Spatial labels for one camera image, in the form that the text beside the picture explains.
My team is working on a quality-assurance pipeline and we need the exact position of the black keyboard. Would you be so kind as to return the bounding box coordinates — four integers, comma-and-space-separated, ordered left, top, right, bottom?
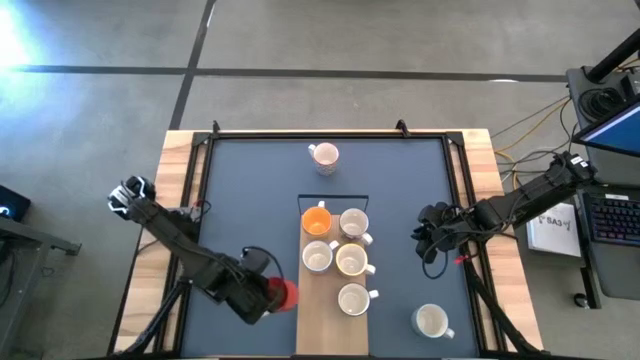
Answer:
582, 192, 640, 247

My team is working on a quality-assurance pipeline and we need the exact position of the yellow mug white interior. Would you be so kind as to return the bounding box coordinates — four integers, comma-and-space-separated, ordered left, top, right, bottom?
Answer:
334, 242, 377, 279

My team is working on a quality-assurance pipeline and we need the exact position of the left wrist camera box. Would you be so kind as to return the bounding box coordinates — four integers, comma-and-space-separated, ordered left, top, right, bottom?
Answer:
241, 247, 272, 275

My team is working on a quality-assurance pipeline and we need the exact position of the black pole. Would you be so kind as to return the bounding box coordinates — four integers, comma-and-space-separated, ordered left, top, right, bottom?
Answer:
585, 29, 640, 84

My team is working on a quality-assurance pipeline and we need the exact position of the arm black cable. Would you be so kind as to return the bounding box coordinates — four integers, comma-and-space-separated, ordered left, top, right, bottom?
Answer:
241, 244, 286, 281
421, 234, 451, 280

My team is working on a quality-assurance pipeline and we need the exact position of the coiled black cable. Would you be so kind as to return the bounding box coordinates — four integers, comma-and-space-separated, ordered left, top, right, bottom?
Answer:
578, 87, 626, 119

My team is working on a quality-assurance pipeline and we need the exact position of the black aluminium table frame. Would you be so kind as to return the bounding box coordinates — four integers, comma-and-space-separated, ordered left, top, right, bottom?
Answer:
177, 128, 494, 359

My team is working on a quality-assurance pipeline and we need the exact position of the pale patterned coffee mug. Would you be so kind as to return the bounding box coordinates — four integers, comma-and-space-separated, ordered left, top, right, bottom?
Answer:
338, 207, 374, 247

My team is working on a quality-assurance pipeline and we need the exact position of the computer monitor blue screen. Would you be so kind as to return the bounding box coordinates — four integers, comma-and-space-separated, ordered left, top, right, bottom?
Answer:
572, 97, 640, 159

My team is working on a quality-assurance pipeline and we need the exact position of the black diagonal support strut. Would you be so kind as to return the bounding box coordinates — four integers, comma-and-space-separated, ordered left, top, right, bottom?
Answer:
462, 259, 546, 357
107, 259, 196, 360

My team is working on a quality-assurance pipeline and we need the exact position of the white mug blue leaf print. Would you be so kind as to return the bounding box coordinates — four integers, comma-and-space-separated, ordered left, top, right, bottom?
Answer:
337, 282, 380, 318

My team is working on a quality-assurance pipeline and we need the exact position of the yellow floor cable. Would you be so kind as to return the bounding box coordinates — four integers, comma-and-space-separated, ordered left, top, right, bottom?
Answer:
492, 97, 574, 194

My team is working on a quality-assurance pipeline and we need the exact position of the black device blue light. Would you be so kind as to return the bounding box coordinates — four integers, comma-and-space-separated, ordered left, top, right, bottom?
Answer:
0, 184, 32, 224

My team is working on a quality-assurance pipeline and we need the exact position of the grey floor cable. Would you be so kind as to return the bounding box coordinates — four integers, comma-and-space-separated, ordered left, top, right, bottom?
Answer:
489, 94, 571, 140

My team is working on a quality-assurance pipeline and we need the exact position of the white printed paper sheet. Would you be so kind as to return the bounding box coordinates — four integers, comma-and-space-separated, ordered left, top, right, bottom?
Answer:
525, 202, 582, 259

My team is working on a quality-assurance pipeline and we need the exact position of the red striped white mug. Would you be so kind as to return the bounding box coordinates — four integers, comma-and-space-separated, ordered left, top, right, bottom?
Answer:
301, 239, 341, 275

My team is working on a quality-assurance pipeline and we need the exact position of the red white lattice mug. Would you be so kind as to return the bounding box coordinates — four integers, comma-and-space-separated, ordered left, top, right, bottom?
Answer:
262, 276, 300, 317

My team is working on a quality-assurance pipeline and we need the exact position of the orange coffee mug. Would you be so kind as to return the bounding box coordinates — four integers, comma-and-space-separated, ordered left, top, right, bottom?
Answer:
300, 200, 334, 238

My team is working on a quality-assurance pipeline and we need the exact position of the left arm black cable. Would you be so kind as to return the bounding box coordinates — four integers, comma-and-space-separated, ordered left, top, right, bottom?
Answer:
241, 244, 286, 281

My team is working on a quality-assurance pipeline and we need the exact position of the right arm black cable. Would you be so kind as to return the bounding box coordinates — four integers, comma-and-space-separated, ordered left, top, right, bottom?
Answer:
421, 234, 451, 280

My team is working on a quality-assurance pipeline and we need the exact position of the wooden tray black wire frame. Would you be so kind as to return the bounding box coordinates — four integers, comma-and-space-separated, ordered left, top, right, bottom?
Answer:
294, 194, 371, 357

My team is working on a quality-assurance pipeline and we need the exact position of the small black box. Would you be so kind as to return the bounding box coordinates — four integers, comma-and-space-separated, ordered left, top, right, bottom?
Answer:
619, 72, 640, 99

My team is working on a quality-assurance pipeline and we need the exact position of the grey patterned mug red rim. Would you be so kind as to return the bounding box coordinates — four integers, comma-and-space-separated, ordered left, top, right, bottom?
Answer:
307, 141, 341, 177

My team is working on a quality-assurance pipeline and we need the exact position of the grey metal bench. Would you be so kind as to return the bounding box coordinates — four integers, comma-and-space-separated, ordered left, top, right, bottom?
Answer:
0, 215, 82, 360

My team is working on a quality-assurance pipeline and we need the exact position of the grey-blue table mat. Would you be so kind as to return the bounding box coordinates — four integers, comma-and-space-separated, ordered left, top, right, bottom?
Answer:
180, 137, 480, 357

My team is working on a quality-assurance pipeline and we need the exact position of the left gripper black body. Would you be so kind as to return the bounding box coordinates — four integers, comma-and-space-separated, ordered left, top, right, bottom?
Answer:
219, 269, 274, 326

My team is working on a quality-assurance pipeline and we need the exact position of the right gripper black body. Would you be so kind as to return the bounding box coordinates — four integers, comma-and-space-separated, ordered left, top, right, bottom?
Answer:
412, 202, 474, 241

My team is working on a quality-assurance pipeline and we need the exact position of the grey equipment cart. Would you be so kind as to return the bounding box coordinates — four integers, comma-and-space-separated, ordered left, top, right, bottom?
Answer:
565, 64, 640, 301

